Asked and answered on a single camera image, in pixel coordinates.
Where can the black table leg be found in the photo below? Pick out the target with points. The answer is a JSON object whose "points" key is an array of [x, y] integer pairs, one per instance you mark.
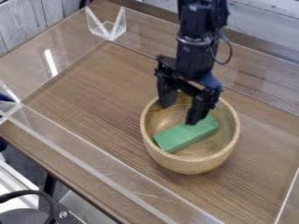
{"points": [[49, 184]]}

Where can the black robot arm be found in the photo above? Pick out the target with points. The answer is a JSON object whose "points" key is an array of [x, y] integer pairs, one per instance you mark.
{"points": [[203, 17]]}

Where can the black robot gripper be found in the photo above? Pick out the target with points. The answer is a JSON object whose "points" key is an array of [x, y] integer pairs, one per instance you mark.
{"points": [[188, 73]]}

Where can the clear acrylic tray enclosure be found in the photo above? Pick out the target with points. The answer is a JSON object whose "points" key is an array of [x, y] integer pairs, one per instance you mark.
{"points": [[81, 80]]}

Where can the green rectangular block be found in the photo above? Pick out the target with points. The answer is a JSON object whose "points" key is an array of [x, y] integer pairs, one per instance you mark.
{"points": [[181, 135]]}

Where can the blue object at left edge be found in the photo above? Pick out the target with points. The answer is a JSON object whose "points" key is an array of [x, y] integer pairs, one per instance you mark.
{"points": [[5, 98]]}

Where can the light brown wooden bowl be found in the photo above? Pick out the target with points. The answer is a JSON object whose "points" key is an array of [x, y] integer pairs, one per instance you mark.
{"points": [[201, 156]]}

